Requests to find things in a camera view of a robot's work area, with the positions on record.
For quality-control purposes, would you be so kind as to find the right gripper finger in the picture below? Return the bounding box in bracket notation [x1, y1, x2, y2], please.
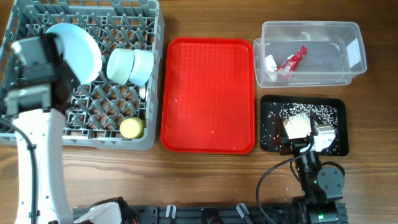
[310, 111, 323, 128]
[272, 115, 289, 145]

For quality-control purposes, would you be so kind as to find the food scraps and rice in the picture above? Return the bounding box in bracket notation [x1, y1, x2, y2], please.
[260, 102, 340, 156]

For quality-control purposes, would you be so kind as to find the large light blue plate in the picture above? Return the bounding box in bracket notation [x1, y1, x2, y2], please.
[46, 23, 103, 84]

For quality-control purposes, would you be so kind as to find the red snack wrapper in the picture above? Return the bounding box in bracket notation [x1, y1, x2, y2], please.
[277, 46, 308, 72]

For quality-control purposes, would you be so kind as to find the white napkin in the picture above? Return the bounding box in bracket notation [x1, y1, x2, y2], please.
[265, 55, 278, 82]

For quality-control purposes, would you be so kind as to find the green bowl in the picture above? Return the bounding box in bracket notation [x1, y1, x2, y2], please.
[106, 48, 134, 85]

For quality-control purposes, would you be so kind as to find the light blue bowl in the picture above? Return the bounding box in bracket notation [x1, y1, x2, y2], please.
[129, 49, 154, 86]

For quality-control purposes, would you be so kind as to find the yellow plastic cup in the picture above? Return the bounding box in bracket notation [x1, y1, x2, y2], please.
[119, 117, 145, 139]

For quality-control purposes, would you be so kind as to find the cream plastic spoon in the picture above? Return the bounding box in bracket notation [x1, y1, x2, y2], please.
[139, 86, 146, 99]

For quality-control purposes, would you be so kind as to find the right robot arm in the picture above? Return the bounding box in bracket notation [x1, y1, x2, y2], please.
[271, 113, 345, 223]

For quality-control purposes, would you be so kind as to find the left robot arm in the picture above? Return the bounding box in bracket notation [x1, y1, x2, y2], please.
[4, 32, 102, 223]

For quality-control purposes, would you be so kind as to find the grey dishwasher rack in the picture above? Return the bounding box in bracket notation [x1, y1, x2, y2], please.
[1, 0, 165, 151]

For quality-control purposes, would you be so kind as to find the black plastic tray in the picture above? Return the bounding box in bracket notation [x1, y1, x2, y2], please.
[260, 95, 349, 156]

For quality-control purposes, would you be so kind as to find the clear plastic bin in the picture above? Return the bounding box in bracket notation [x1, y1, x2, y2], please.
[253, 21, 368, 88]

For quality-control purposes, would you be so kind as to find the red plastic tray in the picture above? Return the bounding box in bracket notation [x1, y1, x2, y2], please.
[160, 37, 256, 154]

